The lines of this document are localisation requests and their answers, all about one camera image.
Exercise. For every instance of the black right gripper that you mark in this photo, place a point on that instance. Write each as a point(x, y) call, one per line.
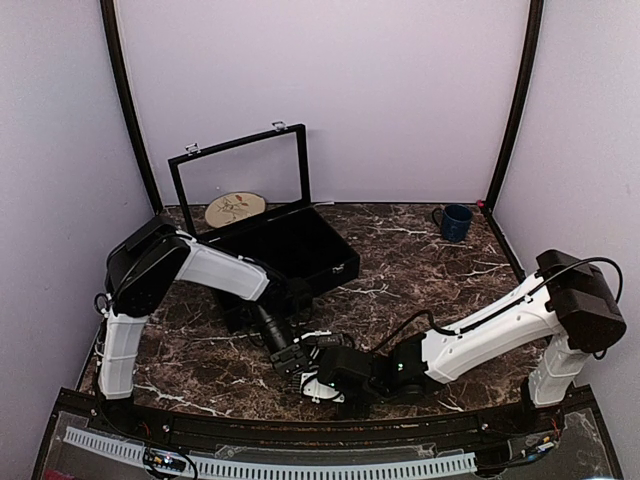
point(352, 412)

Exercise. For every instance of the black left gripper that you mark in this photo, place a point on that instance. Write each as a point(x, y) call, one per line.
point(290, 361)

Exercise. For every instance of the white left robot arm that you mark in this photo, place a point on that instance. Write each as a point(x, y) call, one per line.
point(142, 269)

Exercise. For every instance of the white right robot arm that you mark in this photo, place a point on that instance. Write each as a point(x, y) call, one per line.
point(566, 300)

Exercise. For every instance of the round beige decorated plate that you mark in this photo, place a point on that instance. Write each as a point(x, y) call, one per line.
point(233, 207)

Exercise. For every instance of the black glass-lid display case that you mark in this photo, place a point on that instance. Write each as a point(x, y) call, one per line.
point(291, 236)

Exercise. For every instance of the dark blue mug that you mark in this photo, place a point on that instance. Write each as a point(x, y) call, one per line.
point(453, 222)

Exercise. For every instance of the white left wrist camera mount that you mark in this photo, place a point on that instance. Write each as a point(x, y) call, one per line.
point(322, 339)

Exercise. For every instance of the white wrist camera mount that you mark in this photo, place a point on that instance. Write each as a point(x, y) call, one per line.
point(322, 339)
point(311, 387)

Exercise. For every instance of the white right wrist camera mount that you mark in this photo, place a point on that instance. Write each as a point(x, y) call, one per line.
point(311, 387)

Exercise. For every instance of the white slotted cable duct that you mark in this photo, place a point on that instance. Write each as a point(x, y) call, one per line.
point(264, 464)

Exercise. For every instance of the black curved front rail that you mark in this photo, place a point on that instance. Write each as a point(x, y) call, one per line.
point(469, 429)

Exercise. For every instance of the left black frame post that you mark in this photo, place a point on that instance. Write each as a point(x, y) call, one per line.
point(125, 96)

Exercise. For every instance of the black frame post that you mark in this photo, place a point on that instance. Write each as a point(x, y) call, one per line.
point(125, 96)
point(530, 43)

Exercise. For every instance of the right black frame post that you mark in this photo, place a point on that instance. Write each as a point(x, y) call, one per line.
point(530, 43)

